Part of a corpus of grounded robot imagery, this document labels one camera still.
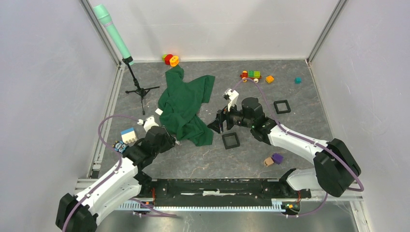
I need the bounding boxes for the blue cartoon badge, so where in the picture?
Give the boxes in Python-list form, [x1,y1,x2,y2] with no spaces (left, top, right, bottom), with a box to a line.
[112,141,129,154]

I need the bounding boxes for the tan wooden block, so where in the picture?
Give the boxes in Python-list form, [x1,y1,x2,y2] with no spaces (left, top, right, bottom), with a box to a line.
[264,157,275,167]

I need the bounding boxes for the blue white toy brick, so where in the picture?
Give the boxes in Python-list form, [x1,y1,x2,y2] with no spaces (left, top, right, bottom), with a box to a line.
[120,128,138,144]

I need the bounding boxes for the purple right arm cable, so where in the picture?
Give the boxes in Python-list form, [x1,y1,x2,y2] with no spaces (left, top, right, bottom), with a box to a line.
[232,77,365,218]

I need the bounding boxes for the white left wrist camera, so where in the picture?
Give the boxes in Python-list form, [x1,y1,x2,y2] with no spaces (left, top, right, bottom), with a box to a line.
[137,116,159,132]

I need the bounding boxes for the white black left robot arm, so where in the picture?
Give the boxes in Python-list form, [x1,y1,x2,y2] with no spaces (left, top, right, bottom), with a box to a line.
[56,126,176,232]

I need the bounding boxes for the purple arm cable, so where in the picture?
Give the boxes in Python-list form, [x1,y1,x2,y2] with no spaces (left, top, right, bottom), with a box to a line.
[232,77,365,218]
[61,115,177,232]

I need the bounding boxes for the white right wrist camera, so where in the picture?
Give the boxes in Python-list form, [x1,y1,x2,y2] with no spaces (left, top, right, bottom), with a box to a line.
[223,88,239,112]

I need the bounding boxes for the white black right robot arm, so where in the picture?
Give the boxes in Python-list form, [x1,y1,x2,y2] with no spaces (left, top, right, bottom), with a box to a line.
[208,97,361,197]

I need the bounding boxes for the teal small cube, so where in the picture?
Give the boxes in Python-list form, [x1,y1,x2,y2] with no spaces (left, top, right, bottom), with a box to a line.
[294,77,302,84]

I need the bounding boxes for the mint green microphone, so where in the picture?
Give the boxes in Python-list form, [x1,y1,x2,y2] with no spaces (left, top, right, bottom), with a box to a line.
[93,4,134,65]

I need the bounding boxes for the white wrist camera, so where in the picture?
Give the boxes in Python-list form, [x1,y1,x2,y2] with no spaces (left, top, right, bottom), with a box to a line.
[223,88,239,112]
[137,116,159,132]

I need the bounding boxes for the orange toy brick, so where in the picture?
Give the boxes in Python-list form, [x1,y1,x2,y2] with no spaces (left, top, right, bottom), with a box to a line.
[265,75,275,84]

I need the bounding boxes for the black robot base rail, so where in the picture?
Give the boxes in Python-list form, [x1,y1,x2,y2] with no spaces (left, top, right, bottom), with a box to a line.
[134,171,311,207]

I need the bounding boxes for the black tripod microphone stand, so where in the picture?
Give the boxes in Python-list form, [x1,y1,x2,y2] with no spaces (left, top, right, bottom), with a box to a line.
[122,57,160,115]

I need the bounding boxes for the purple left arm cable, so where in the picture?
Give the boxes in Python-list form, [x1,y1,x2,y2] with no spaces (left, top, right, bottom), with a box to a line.
[61,115,177,232]

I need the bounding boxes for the colourful toy brick car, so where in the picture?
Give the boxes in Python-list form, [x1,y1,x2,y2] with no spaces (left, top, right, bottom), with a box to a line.
[240,71,262,83]

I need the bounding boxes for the green fabric garment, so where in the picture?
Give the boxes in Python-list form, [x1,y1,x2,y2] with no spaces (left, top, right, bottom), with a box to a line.
[158,65,215,146]

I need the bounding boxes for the black square frame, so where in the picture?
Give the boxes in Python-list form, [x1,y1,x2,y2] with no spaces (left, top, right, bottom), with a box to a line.
[273,100,291,115]

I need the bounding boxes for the red orange green toy blocks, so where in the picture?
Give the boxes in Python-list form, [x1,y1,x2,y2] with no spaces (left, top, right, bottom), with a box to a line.
[162,54,180,67]

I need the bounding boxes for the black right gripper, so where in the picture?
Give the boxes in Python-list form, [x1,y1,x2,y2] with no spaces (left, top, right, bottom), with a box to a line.
[207,100,254,135]

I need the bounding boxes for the purple toy block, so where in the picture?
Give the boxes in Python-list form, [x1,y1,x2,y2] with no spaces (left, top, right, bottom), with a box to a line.
[271,153,283,164]

